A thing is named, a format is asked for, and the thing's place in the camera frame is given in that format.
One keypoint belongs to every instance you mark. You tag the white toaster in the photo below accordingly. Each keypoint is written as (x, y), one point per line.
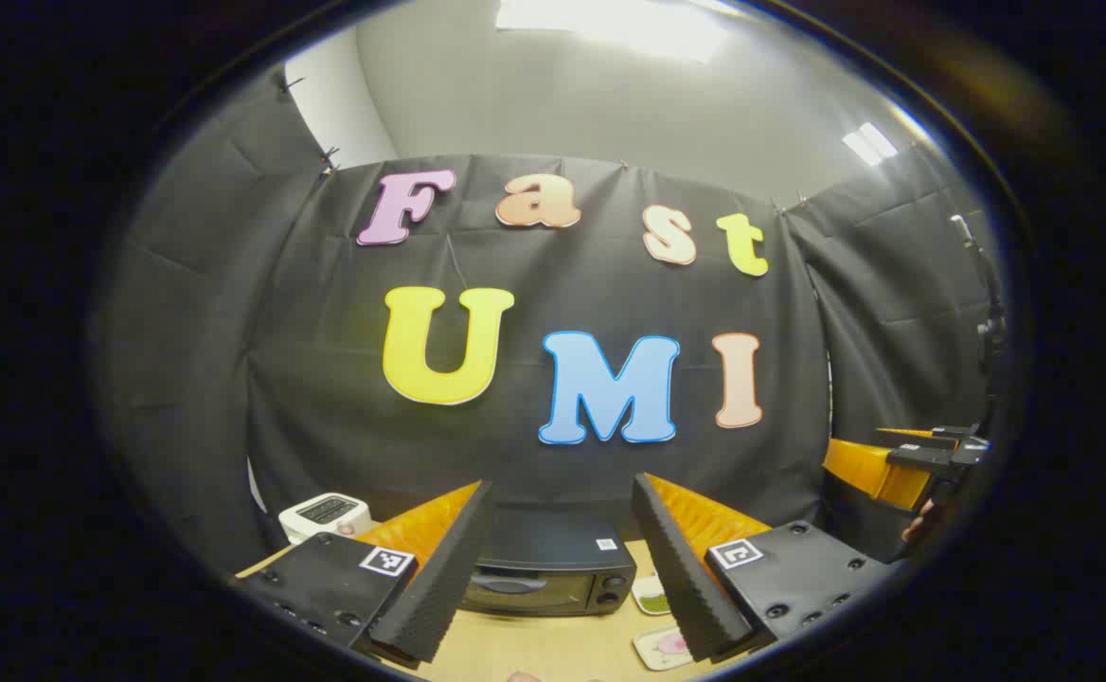
(326, 516)

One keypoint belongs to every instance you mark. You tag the divided white bean plate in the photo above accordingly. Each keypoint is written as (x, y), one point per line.
(650, 597)

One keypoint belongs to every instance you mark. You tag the pink food piece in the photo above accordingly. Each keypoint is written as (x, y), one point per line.
(674, 644)

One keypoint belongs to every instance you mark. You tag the cream square food plate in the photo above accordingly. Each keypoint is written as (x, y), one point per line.
(652, 654)

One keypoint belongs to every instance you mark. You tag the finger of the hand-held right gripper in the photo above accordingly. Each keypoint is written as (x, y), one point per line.
(870, 474)
(936, 434)

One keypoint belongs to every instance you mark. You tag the large ceiling light panel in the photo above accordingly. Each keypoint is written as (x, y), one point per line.
(610, 24)

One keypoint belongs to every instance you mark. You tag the small ceiling light panel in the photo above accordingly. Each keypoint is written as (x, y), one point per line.
(870, 142)

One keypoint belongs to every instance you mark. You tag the black electric oven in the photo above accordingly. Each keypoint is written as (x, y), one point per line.
(553, 554)

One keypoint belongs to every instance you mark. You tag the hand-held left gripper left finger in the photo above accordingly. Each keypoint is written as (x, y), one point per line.
(439, 587)

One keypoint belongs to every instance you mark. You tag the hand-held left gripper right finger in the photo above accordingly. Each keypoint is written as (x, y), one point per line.
(686, 587)

